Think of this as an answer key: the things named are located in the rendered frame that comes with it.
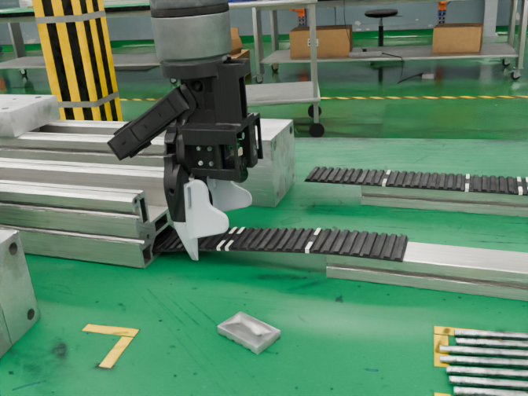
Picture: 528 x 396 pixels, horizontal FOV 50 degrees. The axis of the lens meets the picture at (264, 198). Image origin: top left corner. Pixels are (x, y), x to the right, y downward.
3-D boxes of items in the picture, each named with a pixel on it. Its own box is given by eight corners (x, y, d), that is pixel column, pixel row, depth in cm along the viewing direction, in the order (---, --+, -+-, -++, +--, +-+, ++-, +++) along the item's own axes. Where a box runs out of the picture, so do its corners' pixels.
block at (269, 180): (300, 175, 87) (298, 115, 83) (275, 207, 76) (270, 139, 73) (246, 172, 90) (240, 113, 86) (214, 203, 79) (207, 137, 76)
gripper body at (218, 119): (239, 188, 56) (227, 65, 51) (162, 184, 59) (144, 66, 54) (265, 163, 63) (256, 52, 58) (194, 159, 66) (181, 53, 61)
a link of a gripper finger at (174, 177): (177, 225, 58) (175, 138, 56) (164, 224, 58) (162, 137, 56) (199, 216, 62) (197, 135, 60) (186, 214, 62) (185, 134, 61)
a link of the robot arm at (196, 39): (135, 20, 53) (177, 10, 60) (143, 69, 55) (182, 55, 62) (209, 16, 50) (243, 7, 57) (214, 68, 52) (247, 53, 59)
